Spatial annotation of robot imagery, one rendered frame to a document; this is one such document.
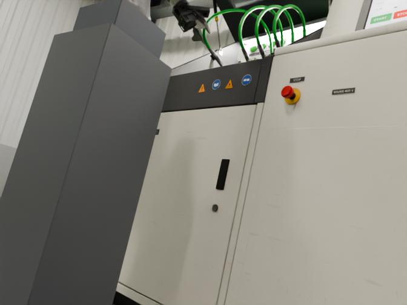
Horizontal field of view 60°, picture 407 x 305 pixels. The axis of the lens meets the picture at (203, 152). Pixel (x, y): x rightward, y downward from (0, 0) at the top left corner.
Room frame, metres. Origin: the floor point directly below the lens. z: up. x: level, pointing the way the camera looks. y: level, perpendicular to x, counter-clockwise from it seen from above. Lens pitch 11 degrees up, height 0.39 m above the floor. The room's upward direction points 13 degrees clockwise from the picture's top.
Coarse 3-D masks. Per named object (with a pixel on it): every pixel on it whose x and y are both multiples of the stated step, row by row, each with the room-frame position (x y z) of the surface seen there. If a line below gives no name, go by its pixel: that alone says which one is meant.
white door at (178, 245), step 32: (160, 128) 1.39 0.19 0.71; (192, 128) 1.26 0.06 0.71; (224, 128) 1.15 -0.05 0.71; (160, 160) 1.36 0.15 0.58; (192, 160) 1.23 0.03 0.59; (224, 160) 1.12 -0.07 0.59; (160, 192) 1.32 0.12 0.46; (192, 192) 1.21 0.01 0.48; (224, 192) 1.11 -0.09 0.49; (160, 224) 1.29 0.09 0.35; (192, 224) 1.18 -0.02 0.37; (224, 224) 1.09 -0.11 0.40; (128, 256) 1.39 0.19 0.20; (160, 256) 1.27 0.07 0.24; (192, 256) 1.16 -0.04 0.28; (224, 256) 1.07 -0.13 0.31; (160, 288) 1.24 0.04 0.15; (192, 288) 1.14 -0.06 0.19
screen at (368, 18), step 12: (372, 0) 1.13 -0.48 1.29; (384, 0) 1.10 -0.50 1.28; (396, 0) 1.07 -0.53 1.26; (360, 12) 1.15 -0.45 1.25; (372, 12) 1.11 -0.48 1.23; (384, 12) 1.08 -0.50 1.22; (396, 12) 1.05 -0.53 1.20; (360, 24) 1.13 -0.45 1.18; (372, 24) 1.09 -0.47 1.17; (384, 24) 1.06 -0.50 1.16
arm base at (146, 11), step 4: (104, 0) 0.89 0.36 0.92; (128, 0) 0.87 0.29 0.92; (132, 0) 0.88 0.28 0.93; (136, 0) 0.89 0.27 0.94; (140, 0) 0.89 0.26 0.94; (144, 0) 0.91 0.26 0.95; (148, 0) 0.93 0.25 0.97; (136, 4) 0.88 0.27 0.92; (140, 4) 0.89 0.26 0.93; (144, 4) 0.90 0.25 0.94; (148, 4) 0.93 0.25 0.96; (140, 8) 0.89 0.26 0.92; (144, 8) 0.90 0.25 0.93; (148, 8) 0.92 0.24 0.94; (144, 12) 0.90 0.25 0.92; (148, 12) 0.92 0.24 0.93; (148, 16) 0.92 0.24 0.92
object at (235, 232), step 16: (256, 112) 1.06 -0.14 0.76; (256, 128) 1.05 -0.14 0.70; (240, 192) 1.06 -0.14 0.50; (240, 208) 1.05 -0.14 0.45; (224, 272) 1.06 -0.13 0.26; (128, 288) 1.36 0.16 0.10; (224, 288) 1.05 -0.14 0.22; (128, 304) 1.45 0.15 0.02; (144, 304) 1.28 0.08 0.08; (160, 304) 1.23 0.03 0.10; (224, 304) 1.05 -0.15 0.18
